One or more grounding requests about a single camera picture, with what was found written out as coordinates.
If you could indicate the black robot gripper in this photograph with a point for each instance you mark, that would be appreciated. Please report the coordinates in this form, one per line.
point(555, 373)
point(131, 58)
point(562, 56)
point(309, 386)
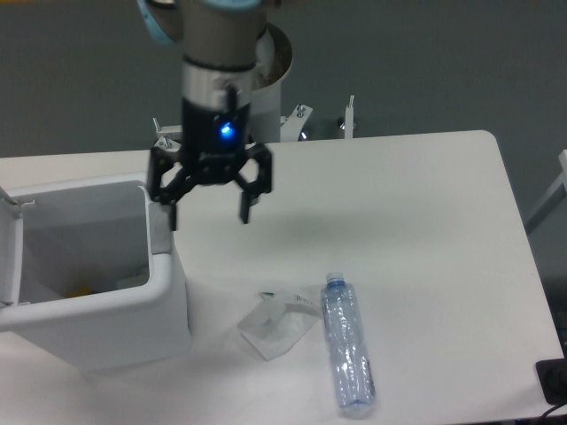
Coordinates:
point(213, 153)

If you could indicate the white push-top trash can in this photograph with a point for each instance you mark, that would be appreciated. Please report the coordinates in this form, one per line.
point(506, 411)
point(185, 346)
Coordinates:
point(104, 233)

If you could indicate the yellow item inside trash can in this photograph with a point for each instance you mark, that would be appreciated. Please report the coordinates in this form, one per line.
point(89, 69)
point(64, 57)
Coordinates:
point(80, 292)

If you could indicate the crumpled clear plastic wrapper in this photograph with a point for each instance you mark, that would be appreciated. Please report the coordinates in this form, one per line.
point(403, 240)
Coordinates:
point(279, 321)

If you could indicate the clear plastic water bottle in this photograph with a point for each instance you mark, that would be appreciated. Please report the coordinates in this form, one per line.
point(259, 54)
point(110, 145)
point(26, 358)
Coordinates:
point(349, 359)

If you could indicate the black device at table edge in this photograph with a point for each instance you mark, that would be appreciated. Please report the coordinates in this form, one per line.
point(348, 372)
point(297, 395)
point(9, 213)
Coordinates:
point(552, 376)

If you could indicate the white metal base bracket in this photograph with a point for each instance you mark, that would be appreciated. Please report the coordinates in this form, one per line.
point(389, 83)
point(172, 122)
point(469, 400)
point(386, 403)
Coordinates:
point(293, 128)

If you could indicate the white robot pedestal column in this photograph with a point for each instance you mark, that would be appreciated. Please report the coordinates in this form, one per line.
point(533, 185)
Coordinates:
point(273, 62)

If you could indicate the white frame at right edge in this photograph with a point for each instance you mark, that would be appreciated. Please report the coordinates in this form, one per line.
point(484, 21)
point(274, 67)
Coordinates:
point(549, 200)

